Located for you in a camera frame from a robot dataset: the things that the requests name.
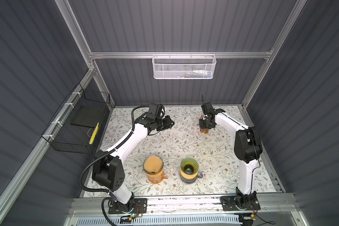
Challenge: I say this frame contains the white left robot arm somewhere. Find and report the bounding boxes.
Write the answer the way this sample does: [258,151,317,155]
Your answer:
[92,103,174,205]

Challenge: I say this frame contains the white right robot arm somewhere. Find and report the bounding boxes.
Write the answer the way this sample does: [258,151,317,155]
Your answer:
[199,102,263,209]

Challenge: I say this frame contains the grey glass dripper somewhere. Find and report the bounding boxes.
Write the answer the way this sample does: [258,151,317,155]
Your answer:
[142,154,164,175]

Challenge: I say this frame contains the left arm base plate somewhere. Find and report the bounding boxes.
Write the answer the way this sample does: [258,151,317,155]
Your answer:
[107,198,148,214]

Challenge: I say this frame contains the yellow green striped stick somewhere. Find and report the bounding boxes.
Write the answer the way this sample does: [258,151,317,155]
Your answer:
[89,123,99,145]

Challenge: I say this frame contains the grey glass carafe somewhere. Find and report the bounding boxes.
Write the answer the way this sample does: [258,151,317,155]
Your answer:
[180,171,203,184]

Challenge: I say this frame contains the markers in white basket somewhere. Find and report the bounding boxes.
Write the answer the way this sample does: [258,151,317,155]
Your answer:
[177,70,213,79]

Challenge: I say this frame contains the black flat box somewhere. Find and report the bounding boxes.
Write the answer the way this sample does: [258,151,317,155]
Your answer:
[71,106,102,129]

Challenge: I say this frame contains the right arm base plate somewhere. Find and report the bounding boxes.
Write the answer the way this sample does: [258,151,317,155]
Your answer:
[219,195,261,211]

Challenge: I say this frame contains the black wire basket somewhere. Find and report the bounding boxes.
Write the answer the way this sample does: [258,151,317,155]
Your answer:
[42,86,111,154]

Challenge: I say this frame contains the orange coffee filter holder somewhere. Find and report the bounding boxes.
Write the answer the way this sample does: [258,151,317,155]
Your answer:
[199,115,212,134]

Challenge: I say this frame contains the white wire mesh basket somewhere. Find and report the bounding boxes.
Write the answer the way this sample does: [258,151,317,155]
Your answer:
[152,54,217,80]

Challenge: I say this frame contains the green glass dripper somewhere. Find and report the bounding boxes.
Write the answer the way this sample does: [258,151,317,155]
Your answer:
[180,157,199,175]

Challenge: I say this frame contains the orange glass carafe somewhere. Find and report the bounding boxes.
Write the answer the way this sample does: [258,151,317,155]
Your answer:
[147,170,169,184]

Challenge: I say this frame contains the black corrugated cable hose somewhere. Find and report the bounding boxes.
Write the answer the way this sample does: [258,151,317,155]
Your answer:
[78,105,150,194]

